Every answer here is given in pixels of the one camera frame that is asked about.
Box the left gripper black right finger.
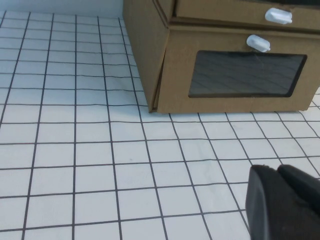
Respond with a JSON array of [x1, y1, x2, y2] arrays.
[[277, 163, 320, 201]]

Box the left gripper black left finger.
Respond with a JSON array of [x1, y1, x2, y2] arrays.
[[244, 164, 320, 240]]

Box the white plastic drawer handle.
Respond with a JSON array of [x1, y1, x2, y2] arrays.
[[246, 34, 272, 53], [264, 7, 293, 26]]

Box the brown cardboard drawer with window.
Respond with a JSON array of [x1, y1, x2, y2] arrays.
[[174, 0, 320, 32], [158, 23, 320, 115]]

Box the brown cardboard shoe box shell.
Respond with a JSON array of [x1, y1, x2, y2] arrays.
[[122, 0, 176, 115]]

